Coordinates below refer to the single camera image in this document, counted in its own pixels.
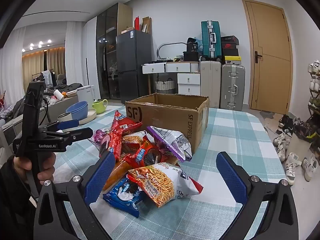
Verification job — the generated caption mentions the beige round tray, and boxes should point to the beige round tray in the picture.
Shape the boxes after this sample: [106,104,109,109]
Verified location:
[75,109,97,125]

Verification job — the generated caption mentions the black cable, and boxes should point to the black cable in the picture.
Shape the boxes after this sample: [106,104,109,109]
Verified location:
[41,97,50,127]

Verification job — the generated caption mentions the pile of loose shoes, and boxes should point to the pile of loose shoes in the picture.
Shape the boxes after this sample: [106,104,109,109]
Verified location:
[272,114,320,185]

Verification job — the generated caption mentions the white curtain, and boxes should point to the white curtain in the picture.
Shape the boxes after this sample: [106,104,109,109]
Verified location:
[65,21,87,87]

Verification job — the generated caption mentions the grey round container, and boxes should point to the grey round container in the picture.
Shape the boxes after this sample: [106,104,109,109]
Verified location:
[57,112,73,128]

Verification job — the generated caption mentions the wooden door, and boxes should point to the wooden door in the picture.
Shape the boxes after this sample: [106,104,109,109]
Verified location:
[242,0,293,115]

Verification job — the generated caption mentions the blue cookie packet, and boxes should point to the blue cookie packet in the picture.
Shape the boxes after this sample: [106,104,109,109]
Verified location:
[102,175,148,218]

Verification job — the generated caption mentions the large white noodle snack packet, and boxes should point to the large white noodle snack packet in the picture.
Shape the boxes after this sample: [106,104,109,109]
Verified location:
[127,162,204,208]

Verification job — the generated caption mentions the dark glass cabinet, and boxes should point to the dark glass cabinet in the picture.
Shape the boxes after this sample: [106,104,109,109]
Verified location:
[96,3,133,100]

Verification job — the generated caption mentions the yellow black shoe box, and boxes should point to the yellow black shoe box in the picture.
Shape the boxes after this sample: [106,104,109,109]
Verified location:
[222,56,240,65]

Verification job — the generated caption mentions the white electric kettle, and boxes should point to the white electric kettle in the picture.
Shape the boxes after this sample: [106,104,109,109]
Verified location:
[76,85,95,108]

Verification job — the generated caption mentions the silver suitcase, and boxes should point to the silver suitcase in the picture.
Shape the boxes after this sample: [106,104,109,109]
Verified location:
[220,64,246,111]

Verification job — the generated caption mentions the teal suitcase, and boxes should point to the teal suitcase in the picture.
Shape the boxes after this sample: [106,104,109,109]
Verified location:
[201,21,222,60]

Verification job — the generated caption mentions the brown cardboard box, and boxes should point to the brown cardboard box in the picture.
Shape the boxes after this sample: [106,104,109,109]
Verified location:
[125,93,210,155]

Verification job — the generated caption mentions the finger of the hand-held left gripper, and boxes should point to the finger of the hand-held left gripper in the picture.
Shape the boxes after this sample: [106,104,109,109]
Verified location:
[42,127,93,145]
[40,119,80,132]

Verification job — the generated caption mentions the white desk with drawers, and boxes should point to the white desk with drawers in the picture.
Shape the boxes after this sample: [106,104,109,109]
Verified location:
[141,61,202,95]

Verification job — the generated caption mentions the person's left forearm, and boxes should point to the person's left forearm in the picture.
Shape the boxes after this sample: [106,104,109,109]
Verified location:
[0,155,38,240]

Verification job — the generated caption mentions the black bag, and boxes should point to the black bag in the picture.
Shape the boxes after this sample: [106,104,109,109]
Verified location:
[186,37,201,53]

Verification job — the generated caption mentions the white purple-edged snack packet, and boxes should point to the white purple-edged snack packet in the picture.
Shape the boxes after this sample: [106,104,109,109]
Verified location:
[146,126,193,163]

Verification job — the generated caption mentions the open cardboard carton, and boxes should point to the open cardboard carton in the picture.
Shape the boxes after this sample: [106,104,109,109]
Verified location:
[142,17,152,34]

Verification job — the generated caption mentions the green cup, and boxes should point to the green cup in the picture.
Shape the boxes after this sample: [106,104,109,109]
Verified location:
[92,99,108,115]

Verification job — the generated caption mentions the long red snack packet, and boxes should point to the long red snack packet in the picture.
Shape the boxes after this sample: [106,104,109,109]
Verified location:
[106,110,143,162]

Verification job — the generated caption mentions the purple snack packet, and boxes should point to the purple snack packet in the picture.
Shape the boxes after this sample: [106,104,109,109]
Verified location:
[87,129,112,158]

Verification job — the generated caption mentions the grey sofa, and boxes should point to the grey sofa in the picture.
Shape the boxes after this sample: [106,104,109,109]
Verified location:
[0,82,83,140]

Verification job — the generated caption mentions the beige suitcase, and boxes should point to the beige suitcase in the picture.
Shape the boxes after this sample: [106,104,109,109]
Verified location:
[200,60,222,109]

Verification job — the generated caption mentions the red chocolate snack packet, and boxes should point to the red chocolate snack packet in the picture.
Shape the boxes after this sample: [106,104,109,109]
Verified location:
[122,141,175,168]

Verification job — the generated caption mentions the small noodle snack packet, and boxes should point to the small noodle snack packet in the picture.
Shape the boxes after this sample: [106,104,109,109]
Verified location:
[121,131,150,153]

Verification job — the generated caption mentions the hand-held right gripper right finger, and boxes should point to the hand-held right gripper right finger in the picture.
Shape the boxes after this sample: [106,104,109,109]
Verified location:
[216,152,300,240]

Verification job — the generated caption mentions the curved metal rail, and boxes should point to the curved metal rail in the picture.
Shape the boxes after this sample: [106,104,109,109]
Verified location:
[157,42,187,60]

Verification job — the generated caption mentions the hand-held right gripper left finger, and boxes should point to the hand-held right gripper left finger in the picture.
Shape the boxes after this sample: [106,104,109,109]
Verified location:
[34,151,118,240]

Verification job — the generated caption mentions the person's left hand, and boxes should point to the person's left hand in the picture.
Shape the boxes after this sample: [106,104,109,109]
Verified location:
[13,152,57,187]

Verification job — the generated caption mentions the shoe rack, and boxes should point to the shoe rack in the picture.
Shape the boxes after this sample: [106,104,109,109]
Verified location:
[306,60,320,155]

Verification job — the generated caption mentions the rows of shoes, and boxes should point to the rows of shoes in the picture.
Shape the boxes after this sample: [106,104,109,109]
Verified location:
[307,60,320,108]

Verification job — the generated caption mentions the blue plastic basin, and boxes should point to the blue plastic basin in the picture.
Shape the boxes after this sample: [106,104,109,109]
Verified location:
[66,101,88,120]

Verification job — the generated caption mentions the orange cake packet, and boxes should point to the orange cake packet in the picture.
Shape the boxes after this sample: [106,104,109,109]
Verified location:
[102,159,133,193]

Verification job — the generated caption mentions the black fridge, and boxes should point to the black fridge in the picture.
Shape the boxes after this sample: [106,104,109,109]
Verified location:
[116,29,152,104]

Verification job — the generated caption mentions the grey door mat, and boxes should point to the grey door mat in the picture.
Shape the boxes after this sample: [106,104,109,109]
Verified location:
[259,110,277,121]

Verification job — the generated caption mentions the woven basket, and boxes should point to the woven basket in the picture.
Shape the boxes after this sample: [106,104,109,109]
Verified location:
[155,79,176,94]

